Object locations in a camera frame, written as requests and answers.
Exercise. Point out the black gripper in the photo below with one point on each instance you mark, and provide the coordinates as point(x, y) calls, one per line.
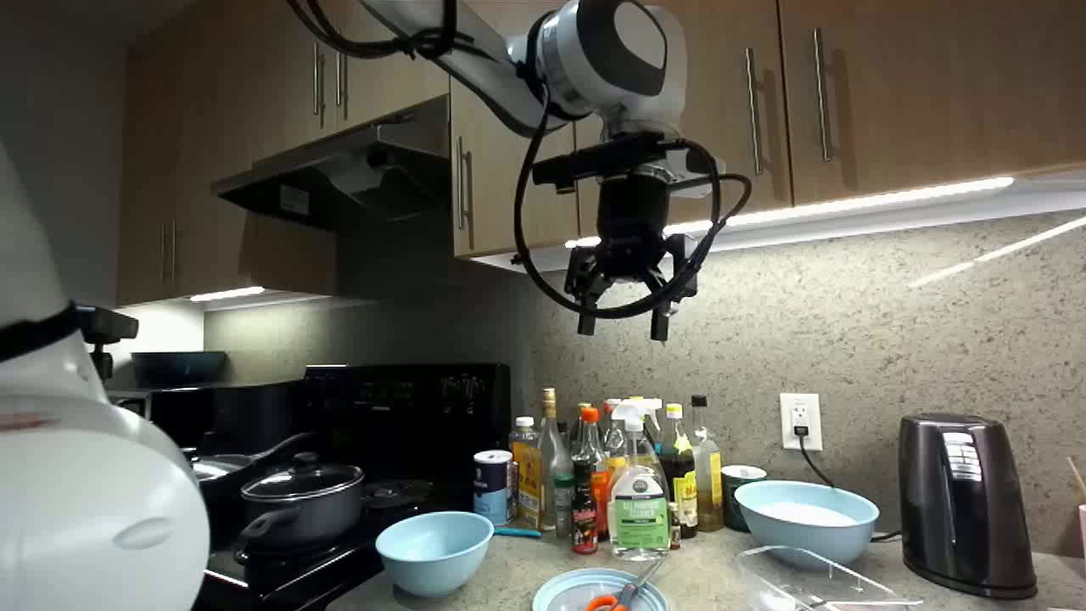
point(635, 182)

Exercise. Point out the metal spoon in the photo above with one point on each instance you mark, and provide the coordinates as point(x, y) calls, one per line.
point(629, 592)

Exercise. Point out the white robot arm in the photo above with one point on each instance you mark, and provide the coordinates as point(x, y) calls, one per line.
point(101, 511)

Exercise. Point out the large light blue bowl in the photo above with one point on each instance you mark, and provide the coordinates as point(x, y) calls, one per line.
point(825, 522)

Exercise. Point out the small light blue bowl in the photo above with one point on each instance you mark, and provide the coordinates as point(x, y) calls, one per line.
point(438, 552)

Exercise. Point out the clear glass container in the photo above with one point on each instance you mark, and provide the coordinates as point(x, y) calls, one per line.
point(792, 578)

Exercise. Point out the dark sauce bottle orange cap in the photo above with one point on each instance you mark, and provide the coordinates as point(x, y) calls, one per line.
point(584, 466)

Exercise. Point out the dark soy sauce bottle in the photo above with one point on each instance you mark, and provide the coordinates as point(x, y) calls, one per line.
point(680, 466)

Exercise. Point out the pale yellow oil bottle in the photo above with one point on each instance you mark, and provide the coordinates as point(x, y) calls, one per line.
point(707, 469)

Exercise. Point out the clear spray bottle green label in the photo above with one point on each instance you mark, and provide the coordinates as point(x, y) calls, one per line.
point(638, 500)

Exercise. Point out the tall clear glass bottle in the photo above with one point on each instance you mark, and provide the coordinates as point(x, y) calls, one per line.
point(559, 466)

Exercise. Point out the dark green can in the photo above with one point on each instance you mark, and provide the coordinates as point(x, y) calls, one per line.
point(735, 480)

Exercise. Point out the white blue salt canister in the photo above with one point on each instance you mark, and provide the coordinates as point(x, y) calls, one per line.
point(493, 486)

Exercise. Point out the black stove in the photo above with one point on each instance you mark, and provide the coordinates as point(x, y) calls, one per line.
point(413, 432)

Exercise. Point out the light blue plate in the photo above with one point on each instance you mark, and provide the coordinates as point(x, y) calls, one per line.
point(581, 587)

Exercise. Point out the orange food piece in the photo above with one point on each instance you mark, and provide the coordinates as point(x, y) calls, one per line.
point(604, 602)

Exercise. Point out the wooden upper cabinets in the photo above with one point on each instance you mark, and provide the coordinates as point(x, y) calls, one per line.
point(814, 98)

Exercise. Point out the black cooking pot with lid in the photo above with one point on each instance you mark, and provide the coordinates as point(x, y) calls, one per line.
point(304, 505)

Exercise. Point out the white wall outlet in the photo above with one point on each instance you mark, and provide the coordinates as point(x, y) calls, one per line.
point(799, 422)

